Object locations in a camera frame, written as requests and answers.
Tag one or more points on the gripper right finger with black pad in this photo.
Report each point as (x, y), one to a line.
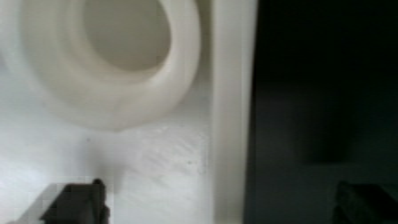
(366, 203)

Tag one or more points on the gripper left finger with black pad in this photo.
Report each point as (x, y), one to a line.
(79, 206)

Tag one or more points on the white square table top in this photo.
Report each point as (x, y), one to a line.
(125, 96)

